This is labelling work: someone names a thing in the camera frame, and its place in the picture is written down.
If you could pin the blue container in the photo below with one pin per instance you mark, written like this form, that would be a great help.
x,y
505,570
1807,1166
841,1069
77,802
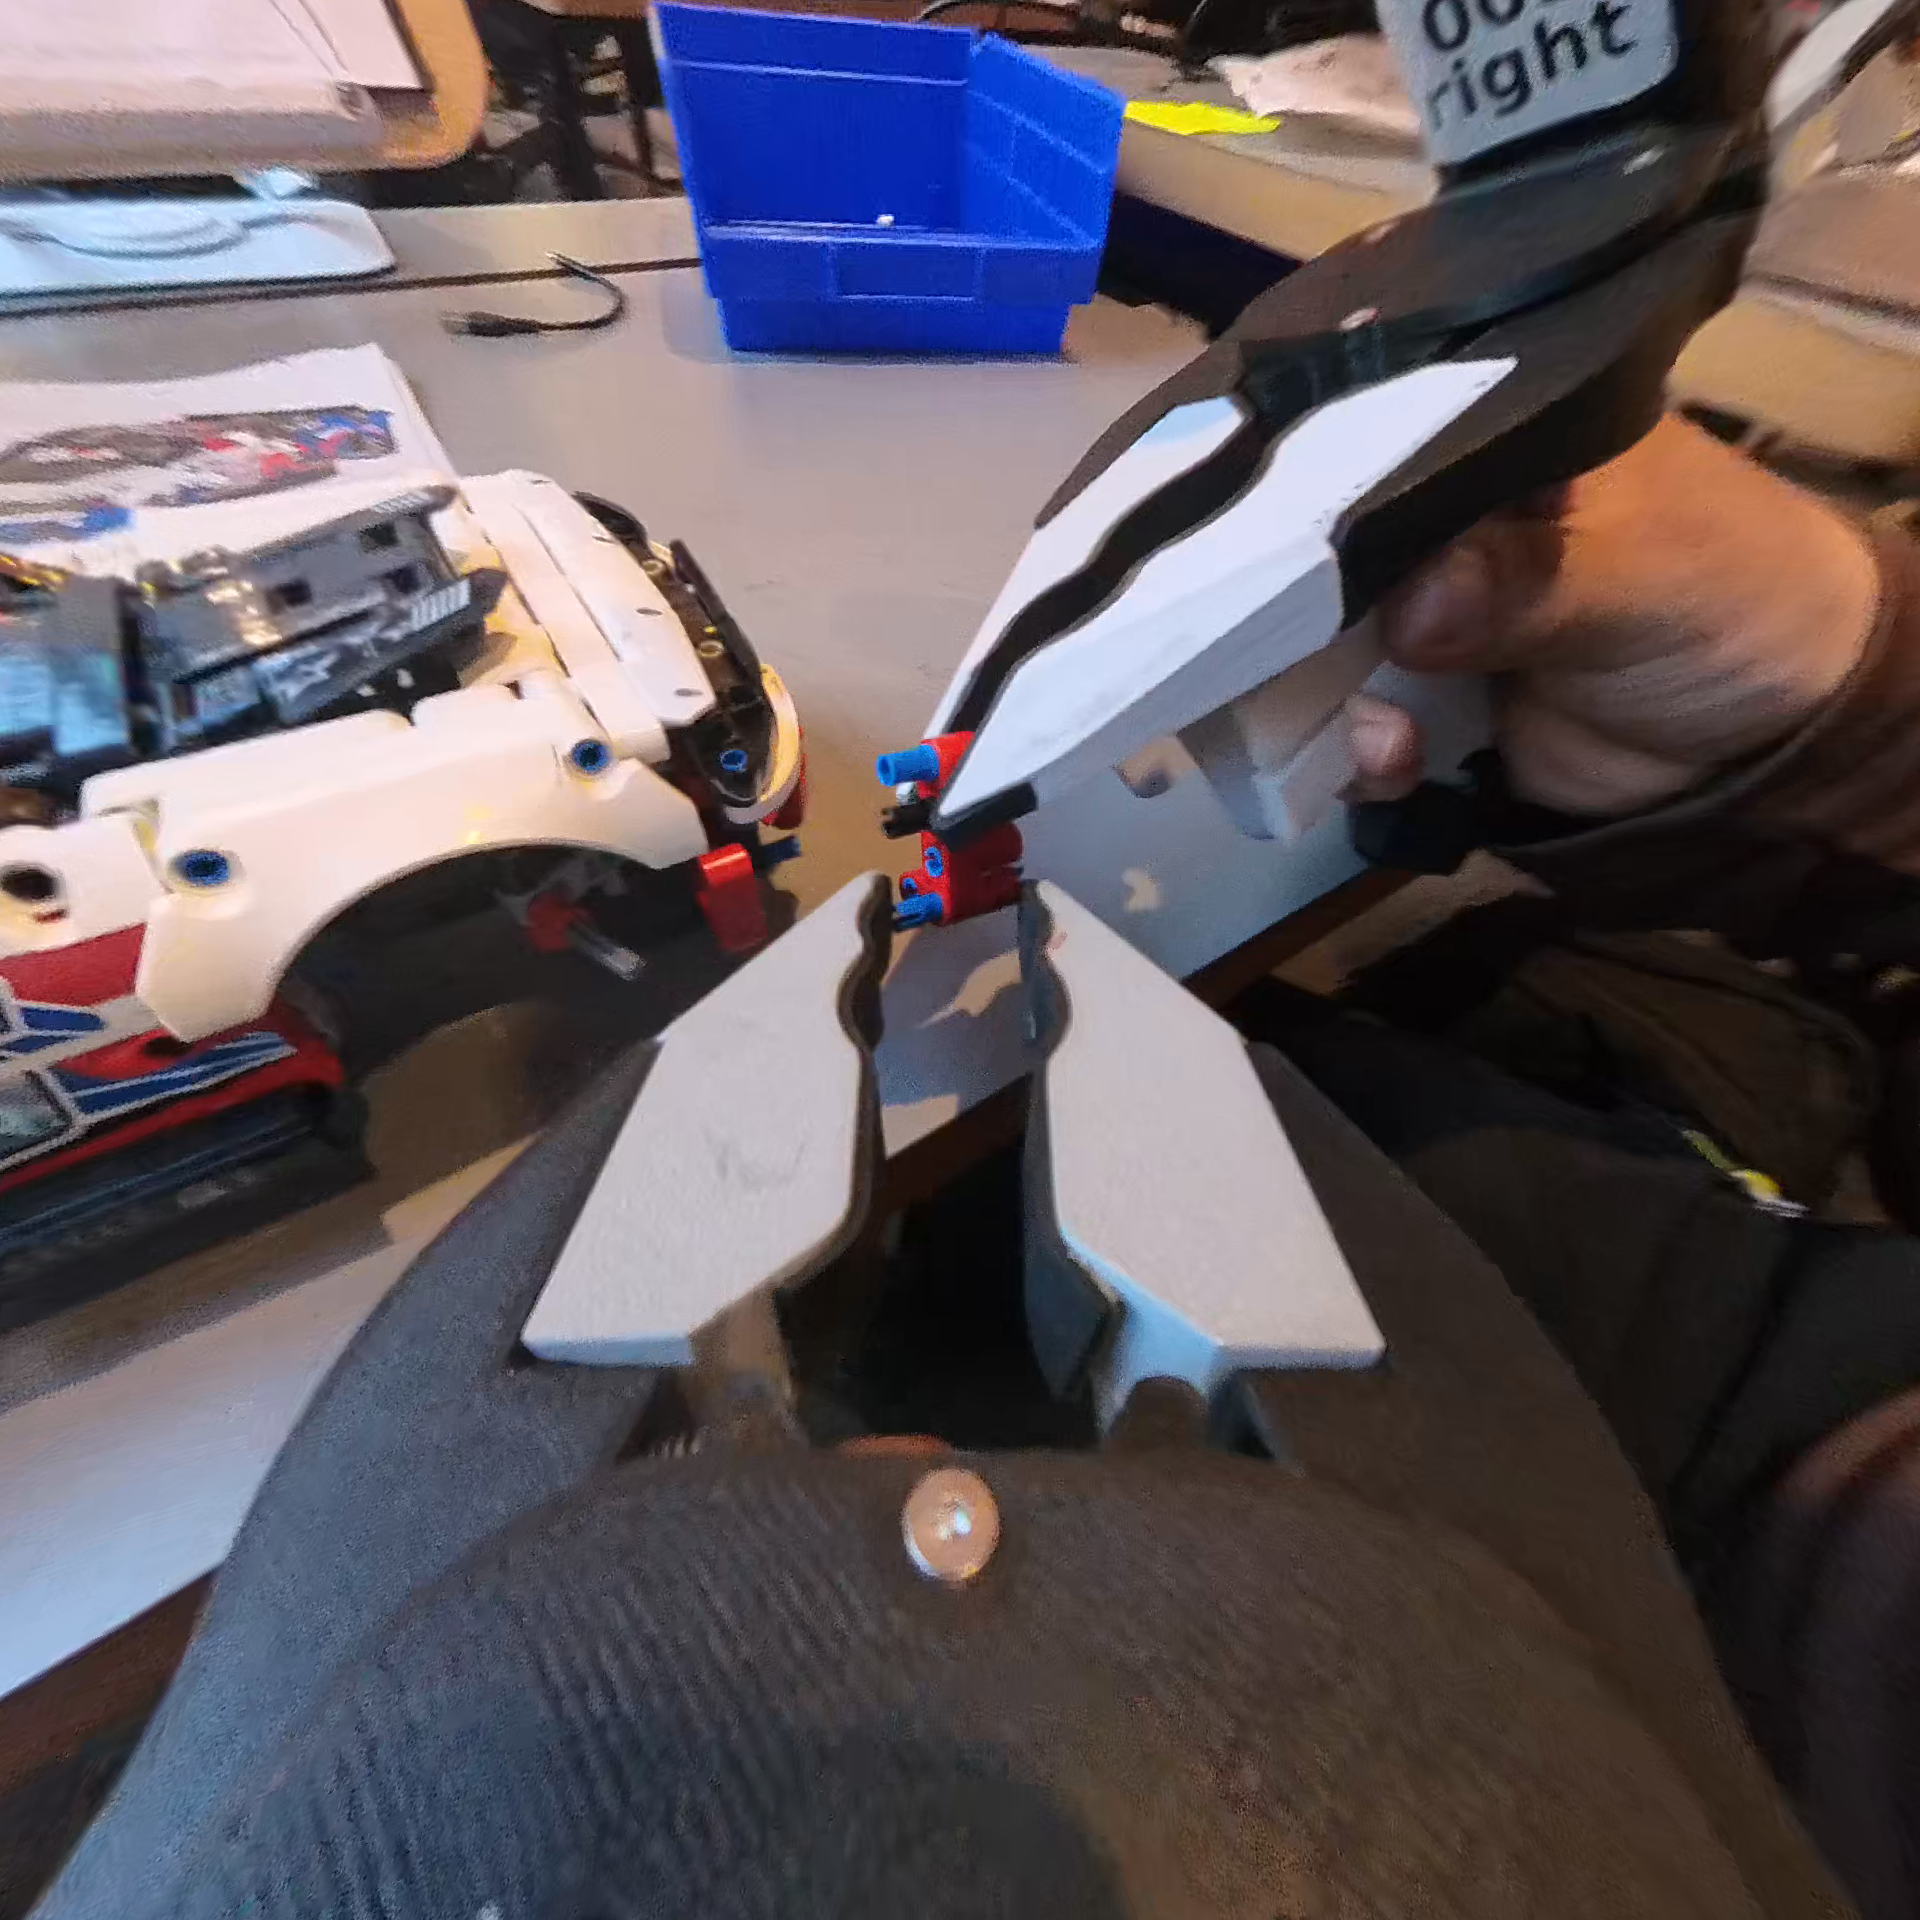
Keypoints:
x,y
899,179

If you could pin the open instruction booklet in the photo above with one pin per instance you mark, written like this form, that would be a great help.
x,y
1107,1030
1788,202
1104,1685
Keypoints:
x,y
225,450

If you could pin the yellow sticky note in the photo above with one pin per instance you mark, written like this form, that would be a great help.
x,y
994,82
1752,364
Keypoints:
x,y
1198,117

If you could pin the dark backpack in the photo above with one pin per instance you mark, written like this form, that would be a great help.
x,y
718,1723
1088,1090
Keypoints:
x,y
1650,1036

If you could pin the person's right hand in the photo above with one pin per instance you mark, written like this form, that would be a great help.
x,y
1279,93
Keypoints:
x,y
1680,630

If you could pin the toy race car model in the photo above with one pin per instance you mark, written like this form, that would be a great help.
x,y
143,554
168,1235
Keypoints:
x,y
376,781

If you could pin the person's right forearm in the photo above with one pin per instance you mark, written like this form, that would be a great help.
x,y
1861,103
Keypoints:
x,y
1725,870

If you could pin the neighbouring grey desk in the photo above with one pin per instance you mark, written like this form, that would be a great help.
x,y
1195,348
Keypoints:
x,y
1275,173

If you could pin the red beam assembly blue pins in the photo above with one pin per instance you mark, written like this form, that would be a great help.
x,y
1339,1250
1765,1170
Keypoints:
x,y
960,870

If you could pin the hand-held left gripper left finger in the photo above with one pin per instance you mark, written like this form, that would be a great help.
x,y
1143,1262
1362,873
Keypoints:
x,y
718,1185

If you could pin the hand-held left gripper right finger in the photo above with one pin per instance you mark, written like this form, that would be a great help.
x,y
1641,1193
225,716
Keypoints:
x,y
1186,1200

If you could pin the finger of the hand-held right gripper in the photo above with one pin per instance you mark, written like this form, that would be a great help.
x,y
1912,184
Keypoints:
x,y
1229,600
1080,510

